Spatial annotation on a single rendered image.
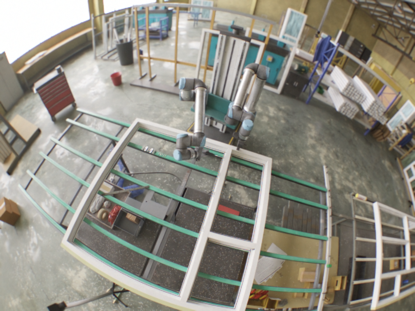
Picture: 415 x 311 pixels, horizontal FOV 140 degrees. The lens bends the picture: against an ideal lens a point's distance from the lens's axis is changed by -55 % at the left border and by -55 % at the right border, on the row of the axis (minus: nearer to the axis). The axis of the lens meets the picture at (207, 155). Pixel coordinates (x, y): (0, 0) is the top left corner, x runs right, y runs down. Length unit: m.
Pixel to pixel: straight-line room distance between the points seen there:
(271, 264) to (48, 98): 4.57
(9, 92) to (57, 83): 3.66
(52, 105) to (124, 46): 2.54
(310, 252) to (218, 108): 2.10
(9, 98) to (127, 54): 4.71
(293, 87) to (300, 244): 3.98
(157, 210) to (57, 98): 3.45
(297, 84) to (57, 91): 5.74
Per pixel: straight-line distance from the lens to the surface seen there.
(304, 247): 1.97
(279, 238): 1.81
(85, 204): 1.58
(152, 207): 1.43
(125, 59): 5.49
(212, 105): 2.35
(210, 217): 1.31
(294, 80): 4.85
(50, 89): 4.12
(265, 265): 1.72
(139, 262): 1.66
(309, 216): 2.51
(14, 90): 7.49
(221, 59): 2.05
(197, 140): 1.33
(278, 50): 4.74
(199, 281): 1.62
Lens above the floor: 2.19
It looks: 54 degrees down
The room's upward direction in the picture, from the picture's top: 12 degrees clockwise
